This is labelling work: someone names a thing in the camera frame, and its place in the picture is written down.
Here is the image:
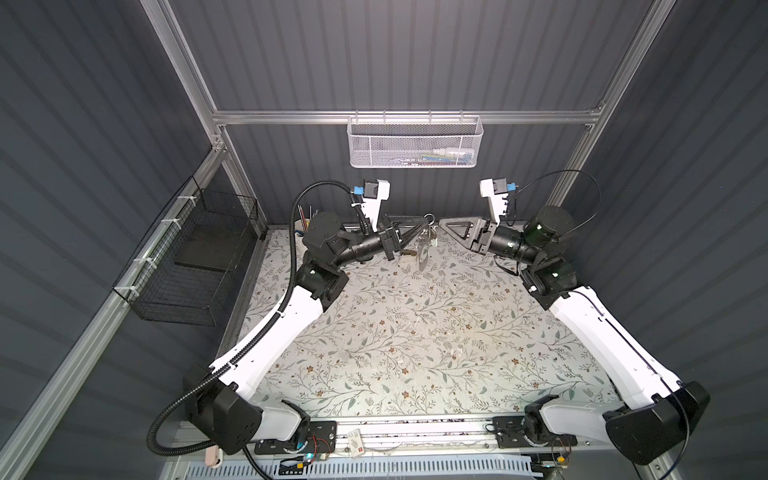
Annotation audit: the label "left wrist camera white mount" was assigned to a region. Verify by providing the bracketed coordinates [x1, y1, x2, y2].
[352, 179, 391, 231]

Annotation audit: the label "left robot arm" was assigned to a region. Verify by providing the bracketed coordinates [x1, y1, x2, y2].
[185, 212, 432, 455]

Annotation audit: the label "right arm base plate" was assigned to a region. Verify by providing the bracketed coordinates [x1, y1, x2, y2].
[486, 415, 578, 449]

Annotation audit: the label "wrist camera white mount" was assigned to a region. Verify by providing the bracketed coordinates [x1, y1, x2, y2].
[479, 178, 518, 224]
[352, 179, 391, 231]

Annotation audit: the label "white ribbed cable duct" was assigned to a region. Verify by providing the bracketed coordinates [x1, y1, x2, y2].
[185, 455, 541, 480]

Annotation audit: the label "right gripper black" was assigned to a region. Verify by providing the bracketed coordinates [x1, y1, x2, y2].
[438, 217, 538, 270]

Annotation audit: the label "black corrugated cable conduit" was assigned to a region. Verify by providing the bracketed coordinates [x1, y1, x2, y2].
[146, 179, 361, 480]

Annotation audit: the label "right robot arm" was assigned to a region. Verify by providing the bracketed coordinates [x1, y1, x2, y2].
[439, 205, 711, 465]

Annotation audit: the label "small white tag device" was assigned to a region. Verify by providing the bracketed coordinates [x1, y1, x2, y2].
[345, 429, 365, 458]

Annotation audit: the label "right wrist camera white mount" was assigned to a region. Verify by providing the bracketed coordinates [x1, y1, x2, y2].
[479, 178, 518, 224]

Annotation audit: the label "black wire basket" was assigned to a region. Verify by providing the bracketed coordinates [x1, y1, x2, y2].
[113, 179, 260, 327]

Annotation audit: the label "white wire mesh basket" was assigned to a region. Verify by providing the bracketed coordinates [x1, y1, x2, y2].
[346, 115, 484, 169]

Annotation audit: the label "pens in mug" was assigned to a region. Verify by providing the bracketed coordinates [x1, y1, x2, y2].
[297, 205, 311, 232]

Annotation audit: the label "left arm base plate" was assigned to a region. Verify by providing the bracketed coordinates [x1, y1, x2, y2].
[253, 420, 338, 455]

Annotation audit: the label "silver metal key holder plate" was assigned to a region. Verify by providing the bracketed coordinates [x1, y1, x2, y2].
[416, 226, 437, 272]

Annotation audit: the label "pink white small device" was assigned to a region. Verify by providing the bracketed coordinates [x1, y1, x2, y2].
[204, 447, 223, 469]

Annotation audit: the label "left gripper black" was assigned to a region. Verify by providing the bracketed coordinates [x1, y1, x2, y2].
[330, 215, 424, 275]

